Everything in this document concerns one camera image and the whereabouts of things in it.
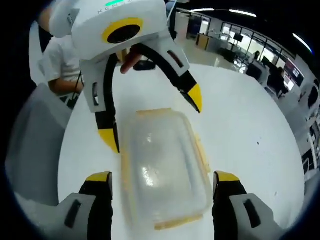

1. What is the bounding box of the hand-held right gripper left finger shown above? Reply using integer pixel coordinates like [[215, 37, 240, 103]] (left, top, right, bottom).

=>
[[56, 171, 115, 240]]

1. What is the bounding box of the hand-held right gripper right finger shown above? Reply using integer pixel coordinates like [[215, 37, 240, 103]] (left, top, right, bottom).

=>
[[211, 170, 283, 240]]

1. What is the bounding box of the clear plastic buckle container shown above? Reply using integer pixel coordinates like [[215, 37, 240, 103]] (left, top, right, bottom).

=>
[[119, 107, 213, 231]]

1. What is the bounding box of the person's left hand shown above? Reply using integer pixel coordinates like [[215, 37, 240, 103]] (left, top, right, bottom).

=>
[[119, 47, 143, 75]]

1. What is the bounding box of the ceiling light strip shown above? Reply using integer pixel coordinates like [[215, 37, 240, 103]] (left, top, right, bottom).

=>
[[182, 8, 216, 13], [292, 32, 314, 55], [228, 9, 258, 18]]

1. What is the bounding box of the grey mesh office chair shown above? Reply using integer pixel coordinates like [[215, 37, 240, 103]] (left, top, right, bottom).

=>
[[6, 83, 73, 208]]

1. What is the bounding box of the red wall screen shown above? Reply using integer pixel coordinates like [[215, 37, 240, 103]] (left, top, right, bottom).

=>
[[284, 58, 305, 87]]

